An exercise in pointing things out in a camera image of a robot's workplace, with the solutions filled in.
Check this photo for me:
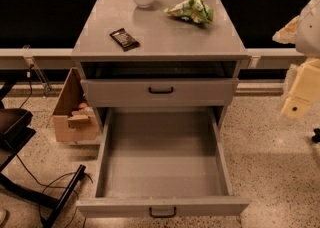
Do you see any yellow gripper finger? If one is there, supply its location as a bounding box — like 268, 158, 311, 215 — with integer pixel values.
280, 58, 320, 119
272, 16, 299, 44

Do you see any black chair base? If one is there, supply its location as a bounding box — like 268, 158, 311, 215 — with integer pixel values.
0, 81, 87, 228

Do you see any green chip bag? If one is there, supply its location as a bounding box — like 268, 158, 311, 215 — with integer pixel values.
164, 0, 214, 24

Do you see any black floor cable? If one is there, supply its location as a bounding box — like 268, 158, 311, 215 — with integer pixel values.
13, 153, 94, 228

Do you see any black chocolate rxbar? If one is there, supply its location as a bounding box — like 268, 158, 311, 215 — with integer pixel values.
110, 28, 140, 51

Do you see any metal window railing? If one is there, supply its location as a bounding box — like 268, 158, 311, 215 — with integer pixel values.
0, 48, 306, 70

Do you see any closed grey middle drawer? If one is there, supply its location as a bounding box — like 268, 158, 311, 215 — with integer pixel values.
81, 79, 238, 107

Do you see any black caster wheel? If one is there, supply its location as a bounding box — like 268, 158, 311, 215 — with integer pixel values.
312, 128, 320, 143

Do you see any grey drawer cabinet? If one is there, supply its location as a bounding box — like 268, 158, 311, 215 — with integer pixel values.
72, 0, 247, 124

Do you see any open grey bottom drawer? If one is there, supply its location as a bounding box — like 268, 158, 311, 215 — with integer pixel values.
77, 107, 249, 218

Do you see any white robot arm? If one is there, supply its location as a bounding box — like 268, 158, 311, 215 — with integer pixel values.
272, 0, 320, 119

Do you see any cardboard box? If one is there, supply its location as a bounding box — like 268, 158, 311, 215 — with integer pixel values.
52, 68, 100, 142

